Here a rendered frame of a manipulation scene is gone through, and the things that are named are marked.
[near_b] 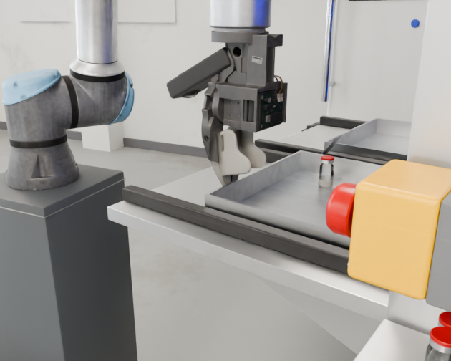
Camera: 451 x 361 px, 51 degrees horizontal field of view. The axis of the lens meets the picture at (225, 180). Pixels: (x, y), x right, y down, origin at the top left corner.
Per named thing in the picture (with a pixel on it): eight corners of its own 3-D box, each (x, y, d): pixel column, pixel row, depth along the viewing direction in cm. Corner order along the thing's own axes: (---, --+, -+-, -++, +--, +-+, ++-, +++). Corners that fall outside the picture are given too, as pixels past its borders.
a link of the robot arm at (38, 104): (2, 133, 103) (-8, 69, 99) (64, 125, 111) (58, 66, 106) (14, 145, 94) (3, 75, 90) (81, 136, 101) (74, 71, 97)
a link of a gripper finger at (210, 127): (210, 165, 61) (210, 97, 58) (201, 162, 62) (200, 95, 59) (232, 157, 65) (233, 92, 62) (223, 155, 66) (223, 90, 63)
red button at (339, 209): (386, 233, 37) (391, 184, 35) (366, 252, 34) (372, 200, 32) (340, 220, 39) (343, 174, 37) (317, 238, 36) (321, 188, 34)
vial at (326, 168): (335, 185, 74) (337, 158, 73) (328, 188, 73) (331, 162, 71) (321, 182, 75) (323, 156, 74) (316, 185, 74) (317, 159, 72)
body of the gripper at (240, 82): (254, 138, 57) (257, 33, 53) (199, 128, 62) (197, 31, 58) (286, 127, 62) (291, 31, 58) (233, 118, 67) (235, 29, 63)
